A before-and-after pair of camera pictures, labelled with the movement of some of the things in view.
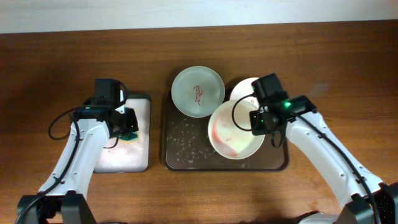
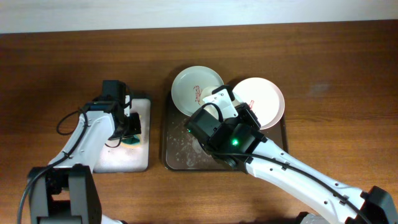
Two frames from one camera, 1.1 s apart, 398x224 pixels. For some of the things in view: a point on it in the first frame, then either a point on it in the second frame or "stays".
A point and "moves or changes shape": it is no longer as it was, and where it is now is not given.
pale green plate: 198,91 stays
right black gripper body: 260,124 -> 244,114
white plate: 228,140 moves or changes shape
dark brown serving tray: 186,146 stays
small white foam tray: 119,156 stays
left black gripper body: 130,123 stays
